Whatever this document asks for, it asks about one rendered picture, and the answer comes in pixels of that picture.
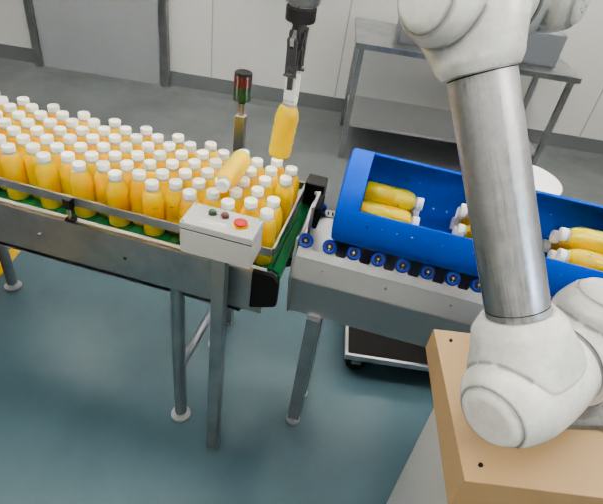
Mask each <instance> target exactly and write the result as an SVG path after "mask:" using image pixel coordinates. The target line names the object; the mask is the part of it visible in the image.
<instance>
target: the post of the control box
mask: <svg viewBox="0 0 603 504"><path fill-rule="evenodd" d="M228 280H229V264H228V263H224V262H220V261H216V260H213V259H212V274H211V309H210V345H209V381H208V416H207V448H206V449H209V450H212V451H215V452H216V450H217V448H218V445H219V443H220V442H219V440H220V422H221V405H222V387H223V369H224V351H225V333H226V315H227V298H228Z"/></svg>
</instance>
